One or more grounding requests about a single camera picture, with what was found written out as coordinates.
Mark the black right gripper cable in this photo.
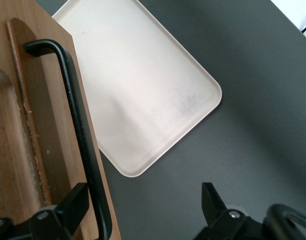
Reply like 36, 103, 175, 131
262, 203, 306, 240

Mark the brown wooden handle backplate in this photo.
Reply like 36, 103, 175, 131
6, 18, 89, 227

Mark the black metal drawer handle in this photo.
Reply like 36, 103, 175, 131
23, 39, 111, 240

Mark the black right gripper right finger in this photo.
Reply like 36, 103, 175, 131
199, 182, 253, 240

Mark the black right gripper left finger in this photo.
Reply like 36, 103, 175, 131
29, 182, 90, 240

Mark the beige plastic tray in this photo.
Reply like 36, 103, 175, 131
52, 0, 223, 179

